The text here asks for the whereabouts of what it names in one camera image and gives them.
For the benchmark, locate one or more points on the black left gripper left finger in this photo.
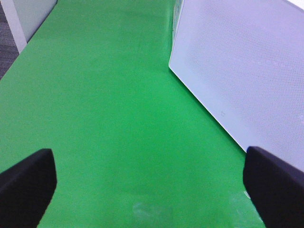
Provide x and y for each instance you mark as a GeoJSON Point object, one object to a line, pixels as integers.
{"type": "Point", "coordinates": [26, 190]}

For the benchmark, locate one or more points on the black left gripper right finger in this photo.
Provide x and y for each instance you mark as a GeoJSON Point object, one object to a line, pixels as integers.
{"type": "Point", "coordinates": [275, 187]}

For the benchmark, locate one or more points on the white microwave door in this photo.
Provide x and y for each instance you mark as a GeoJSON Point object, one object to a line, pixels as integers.
{"type": "Point", "coordinates": [244, 64]}

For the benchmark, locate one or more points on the white microwave oven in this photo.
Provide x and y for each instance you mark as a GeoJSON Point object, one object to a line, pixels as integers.
{"type": "Point", "coordinates": [242, 59]}

